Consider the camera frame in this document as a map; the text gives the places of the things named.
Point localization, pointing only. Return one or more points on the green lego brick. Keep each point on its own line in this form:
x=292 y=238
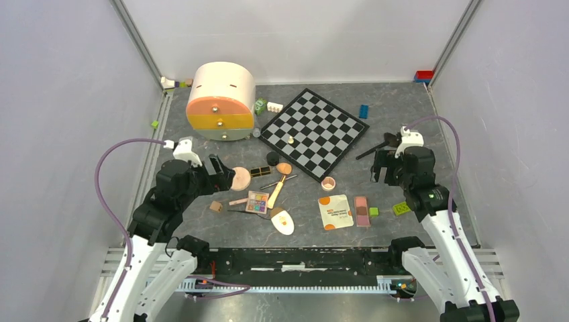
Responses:
x=401 y=208

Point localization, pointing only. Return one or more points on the black mounting rail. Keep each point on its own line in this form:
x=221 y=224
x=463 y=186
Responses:
x=300 y=266

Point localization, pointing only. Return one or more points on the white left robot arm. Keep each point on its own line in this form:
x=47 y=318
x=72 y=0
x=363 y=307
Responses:
x=132 y=296

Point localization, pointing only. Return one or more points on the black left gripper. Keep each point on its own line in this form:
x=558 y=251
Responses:
x=221 y=180

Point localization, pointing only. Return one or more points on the black fan brush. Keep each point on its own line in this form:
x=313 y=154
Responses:
x=390 y=140

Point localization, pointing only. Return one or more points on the small green cube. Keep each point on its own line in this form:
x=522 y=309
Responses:
x=373 y=211

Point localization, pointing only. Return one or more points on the black grey chessboard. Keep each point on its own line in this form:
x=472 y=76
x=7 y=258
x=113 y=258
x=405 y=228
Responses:
x=323 y=133

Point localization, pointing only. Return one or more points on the black round cap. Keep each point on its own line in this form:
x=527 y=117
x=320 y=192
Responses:
x=272 y=158

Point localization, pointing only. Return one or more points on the blue lego brick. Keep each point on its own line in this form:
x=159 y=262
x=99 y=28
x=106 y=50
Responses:
x=363 y=112

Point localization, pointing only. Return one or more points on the green toy block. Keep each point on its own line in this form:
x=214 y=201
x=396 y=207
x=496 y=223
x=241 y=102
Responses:
x=260 y=106

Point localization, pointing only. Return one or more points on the white orange sachet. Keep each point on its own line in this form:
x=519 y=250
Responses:
x=335 y=212

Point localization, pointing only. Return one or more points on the small wooden cube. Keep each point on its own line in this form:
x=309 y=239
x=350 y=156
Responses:
x=216 y=207

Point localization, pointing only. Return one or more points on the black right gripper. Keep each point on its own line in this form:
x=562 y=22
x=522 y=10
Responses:
x=386 y=158

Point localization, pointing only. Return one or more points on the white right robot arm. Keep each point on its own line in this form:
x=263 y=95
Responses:
x=459 y=288

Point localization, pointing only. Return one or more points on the round pink compact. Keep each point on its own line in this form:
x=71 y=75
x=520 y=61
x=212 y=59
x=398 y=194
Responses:
x=241 y=180

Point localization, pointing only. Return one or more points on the white lego brick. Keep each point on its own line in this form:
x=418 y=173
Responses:
x=274 y=107

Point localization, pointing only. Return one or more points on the colourful eyeshadow palette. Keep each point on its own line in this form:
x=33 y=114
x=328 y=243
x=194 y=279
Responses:
x=257 y=202

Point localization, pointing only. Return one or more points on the white round drawer organizer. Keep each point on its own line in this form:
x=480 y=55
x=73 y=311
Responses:
x=224 y=79

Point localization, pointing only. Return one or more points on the pink brown blush palette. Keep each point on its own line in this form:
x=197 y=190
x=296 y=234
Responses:
x=362 y=216

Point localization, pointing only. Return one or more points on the small round pink jar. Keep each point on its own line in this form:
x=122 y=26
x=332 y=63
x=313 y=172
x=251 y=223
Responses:
x=328 y=183

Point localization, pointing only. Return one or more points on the wooden handle makeup brush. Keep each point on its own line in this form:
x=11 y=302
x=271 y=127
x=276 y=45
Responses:
x=284 y=169

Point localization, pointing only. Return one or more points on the pink lip pencil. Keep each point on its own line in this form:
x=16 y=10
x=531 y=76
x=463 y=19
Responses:
x=237 y=202

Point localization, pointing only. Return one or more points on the red blue bricks corner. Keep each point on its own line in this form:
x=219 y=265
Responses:
x=423 y=76

